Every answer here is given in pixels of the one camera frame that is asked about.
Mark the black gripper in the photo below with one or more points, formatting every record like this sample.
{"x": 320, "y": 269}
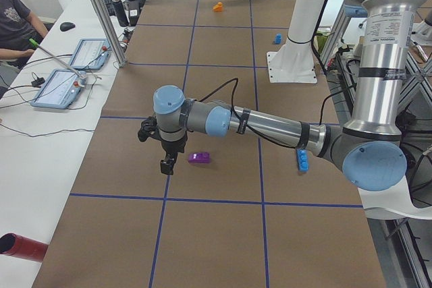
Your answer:
{"x": 172, "y": 147}

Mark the purple trapezoid block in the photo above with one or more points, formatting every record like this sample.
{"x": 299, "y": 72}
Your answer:
{"x": 199, "y": 157}

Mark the orange trapezoid block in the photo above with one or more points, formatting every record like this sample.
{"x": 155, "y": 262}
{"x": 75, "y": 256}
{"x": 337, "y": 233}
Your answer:
{"x": 218, "y": 7}

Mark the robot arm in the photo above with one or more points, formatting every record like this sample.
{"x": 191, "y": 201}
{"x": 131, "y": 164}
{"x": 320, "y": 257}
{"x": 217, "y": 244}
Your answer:
{"x": 366, "y": 149}

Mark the near teach pendant tablet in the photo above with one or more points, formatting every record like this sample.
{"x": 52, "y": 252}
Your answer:
{"x": 60, "y": 89}

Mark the teach pendant tablet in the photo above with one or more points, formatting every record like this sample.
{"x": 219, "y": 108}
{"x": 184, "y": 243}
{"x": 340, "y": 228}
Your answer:
{"x": 90, "y": 54}
{"x": 60, "y": 89}

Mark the long blue studded brick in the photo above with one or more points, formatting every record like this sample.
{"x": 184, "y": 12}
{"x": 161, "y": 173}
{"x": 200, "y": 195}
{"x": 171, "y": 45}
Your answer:
{"x": 302, "y": 160}

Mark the far teach pendant tablet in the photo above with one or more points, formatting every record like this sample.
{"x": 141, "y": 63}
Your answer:
{"x": 90, "y": 54}

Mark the black water bottle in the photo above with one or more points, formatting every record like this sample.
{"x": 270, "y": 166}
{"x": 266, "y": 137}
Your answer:
{"x": 120, "y": 13}

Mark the small blue block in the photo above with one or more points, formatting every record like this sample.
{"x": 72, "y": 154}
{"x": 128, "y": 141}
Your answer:
{"x": 277, "y": 39}

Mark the red cylinder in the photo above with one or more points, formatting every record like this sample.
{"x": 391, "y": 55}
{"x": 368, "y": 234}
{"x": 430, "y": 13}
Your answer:
{"x": 17, "y": 246}

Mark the black computer mouse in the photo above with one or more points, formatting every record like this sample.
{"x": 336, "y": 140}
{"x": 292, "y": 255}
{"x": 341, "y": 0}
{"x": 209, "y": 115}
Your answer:
{"x": 65, "y": 26}

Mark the seated person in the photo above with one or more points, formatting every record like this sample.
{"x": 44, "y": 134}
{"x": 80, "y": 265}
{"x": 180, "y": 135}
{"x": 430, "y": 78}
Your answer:
{"x": 18, "y": 25}

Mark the white chair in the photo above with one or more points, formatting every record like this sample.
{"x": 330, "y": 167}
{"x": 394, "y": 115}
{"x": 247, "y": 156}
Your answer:
{"x": 391, "y": 204}

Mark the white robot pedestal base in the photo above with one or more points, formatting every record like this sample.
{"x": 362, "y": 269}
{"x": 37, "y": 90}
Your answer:
{"x": 293, "y": 62}

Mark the aluminium frame post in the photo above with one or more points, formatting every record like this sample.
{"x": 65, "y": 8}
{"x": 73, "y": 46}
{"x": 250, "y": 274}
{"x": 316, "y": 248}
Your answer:
{"x": 108, "y": 28}

